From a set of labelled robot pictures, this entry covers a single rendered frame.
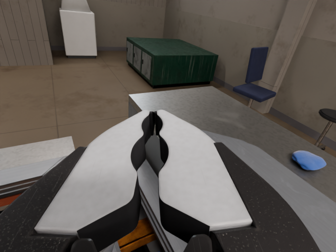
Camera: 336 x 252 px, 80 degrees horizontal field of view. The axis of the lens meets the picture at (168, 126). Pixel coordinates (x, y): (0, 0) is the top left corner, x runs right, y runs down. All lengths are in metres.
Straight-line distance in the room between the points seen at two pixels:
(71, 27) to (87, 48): 0.56
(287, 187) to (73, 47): 5.53
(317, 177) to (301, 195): 0.18
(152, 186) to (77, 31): 5.16
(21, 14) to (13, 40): 0.53
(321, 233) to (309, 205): 0.08
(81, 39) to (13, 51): 1.46
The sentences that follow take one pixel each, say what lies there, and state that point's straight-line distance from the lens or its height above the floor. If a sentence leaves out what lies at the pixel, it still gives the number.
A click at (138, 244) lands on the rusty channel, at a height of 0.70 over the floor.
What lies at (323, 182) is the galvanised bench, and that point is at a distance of 0.89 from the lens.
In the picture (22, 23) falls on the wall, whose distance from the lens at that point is 5.21.
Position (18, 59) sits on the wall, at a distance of 5.37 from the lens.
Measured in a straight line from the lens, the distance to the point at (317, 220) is 0.70.
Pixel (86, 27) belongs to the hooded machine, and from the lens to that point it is 5.75.
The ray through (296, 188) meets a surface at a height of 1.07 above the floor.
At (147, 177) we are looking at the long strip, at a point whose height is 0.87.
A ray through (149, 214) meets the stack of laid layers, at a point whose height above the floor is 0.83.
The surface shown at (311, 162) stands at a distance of 0.91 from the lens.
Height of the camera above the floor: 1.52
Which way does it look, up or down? 32 degrees down
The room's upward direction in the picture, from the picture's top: 8 degrees clockwise
